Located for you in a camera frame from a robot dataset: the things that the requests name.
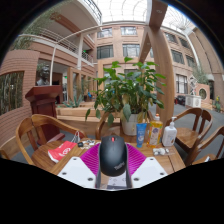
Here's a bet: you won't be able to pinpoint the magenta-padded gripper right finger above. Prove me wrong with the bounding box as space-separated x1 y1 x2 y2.
125 143 169 189

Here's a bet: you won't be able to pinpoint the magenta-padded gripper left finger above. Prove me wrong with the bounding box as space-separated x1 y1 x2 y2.
57 143 102 189

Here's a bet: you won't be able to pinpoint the black computer mouse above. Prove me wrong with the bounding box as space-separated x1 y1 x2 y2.
98 134 129 178

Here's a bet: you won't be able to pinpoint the white earbuds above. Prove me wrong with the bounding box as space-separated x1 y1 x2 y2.
152 147 170 157

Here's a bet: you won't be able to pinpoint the red and white bag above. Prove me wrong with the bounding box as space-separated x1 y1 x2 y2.
47 131 81 164

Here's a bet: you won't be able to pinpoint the blue tube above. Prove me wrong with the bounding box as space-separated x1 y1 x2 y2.
135 122 148 149

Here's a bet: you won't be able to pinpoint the yellow dish soap bottle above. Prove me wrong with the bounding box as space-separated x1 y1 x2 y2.
146 113 164 149

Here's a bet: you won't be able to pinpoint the white pump bottle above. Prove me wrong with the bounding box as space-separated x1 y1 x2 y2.
161 116 178 148

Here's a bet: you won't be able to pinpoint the wooden armchair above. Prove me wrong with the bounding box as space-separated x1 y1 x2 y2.
184 125 224 167
14 113 88 166
94 111 154 141
174 107 214 154

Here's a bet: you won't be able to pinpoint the wooden planter box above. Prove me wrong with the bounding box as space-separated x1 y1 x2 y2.
55 106 121 138

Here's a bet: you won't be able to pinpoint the spiky green agave plant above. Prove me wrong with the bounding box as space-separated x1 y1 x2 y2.
61 94 84 108

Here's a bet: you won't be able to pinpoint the white statue on plinth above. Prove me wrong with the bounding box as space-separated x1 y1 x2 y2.
184 75 203 108

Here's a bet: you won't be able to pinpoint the green potted plant white pot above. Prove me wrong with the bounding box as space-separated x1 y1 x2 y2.
84 56 167 137

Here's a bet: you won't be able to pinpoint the dark bust statue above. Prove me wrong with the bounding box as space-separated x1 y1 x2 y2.
35 64 51 87

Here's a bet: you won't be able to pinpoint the dark red wooden pedestal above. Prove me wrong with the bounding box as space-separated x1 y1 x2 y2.
24 84 66 146

